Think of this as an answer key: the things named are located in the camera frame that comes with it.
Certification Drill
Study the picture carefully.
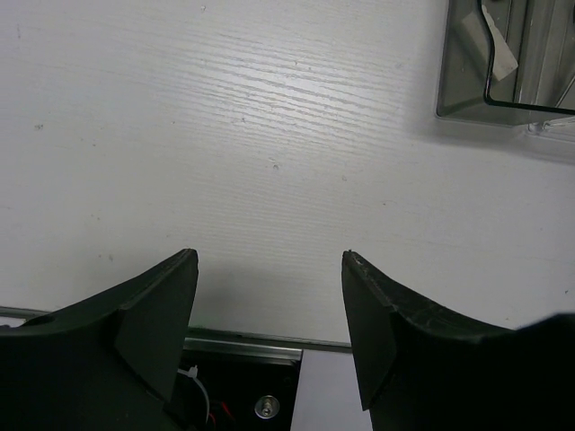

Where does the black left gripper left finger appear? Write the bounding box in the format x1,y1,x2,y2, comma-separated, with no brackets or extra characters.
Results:
1,249,199,430

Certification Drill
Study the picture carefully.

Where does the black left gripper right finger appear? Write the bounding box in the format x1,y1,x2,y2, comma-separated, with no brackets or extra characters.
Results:
341,251,574,430

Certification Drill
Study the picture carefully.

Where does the grey white long eraser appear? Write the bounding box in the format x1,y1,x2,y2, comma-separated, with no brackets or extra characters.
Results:
456,4,518,83

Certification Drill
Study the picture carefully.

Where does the clear plastic container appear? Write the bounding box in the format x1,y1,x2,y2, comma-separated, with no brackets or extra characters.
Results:
516,1,574,145

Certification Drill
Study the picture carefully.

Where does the smoky grey plastic container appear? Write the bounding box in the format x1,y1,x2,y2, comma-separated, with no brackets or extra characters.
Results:
434,0,575,129

